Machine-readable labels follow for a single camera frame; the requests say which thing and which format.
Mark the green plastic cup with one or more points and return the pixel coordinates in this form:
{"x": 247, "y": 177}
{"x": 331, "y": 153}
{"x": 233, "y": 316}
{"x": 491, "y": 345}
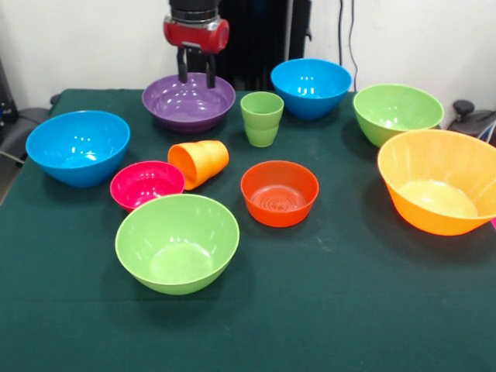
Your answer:
{"x": 261, "y": 128}

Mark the green plastic bowl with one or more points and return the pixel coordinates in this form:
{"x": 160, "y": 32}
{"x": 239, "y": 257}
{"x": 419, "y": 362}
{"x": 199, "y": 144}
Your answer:
{"x": 176, "y": 252}
{"x": 397, "y": 110}

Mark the purple plastic bowl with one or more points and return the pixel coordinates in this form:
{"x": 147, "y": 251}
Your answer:
{"x": 188, "y": 104}

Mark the pink plastic bowl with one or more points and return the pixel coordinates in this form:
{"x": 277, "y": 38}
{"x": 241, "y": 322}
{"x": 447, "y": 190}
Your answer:
{"x": 143, "y": 186}

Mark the large orange plastic bowl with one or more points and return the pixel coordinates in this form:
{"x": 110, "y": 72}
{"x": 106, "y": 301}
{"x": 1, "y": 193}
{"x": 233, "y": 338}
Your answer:
{"x": 438, "y": 186}

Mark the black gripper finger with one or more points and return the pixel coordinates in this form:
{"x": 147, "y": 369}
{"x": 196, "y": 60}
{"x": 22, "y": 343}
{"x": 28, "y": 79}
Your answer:
{"x": 211, "y": 73}
{"x": 183, "y": 69}

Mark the dark grey chair base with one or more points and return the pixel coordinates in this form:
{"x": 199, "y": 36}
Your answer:
{"x": 470, "y": 120}
{"x": 23, "y": 128}

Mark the red-orange plastic bowl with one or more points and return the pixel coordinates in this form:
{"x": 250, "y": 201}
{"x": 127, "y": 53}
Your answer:
{"x": 279, "y": 213}

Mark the dark green table cloth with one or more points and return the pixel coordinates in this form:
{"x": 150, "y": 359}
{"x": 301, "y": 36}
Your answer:
{"x": 248, "y": 333}

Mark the orange plastic cup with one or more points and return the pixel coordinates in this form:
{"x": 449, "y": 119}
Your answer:
{"x": 205, "y": 160}

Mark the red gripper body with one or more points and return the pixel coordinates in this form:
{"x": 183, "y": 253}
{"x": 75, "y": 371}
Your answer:
{"x": 193, "y": 36}

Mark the blue plastic bowl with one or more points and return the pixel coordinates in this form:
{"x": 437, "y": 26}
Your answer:
{"x": 77, "y": 151}
{"x": 310, "y": 89}

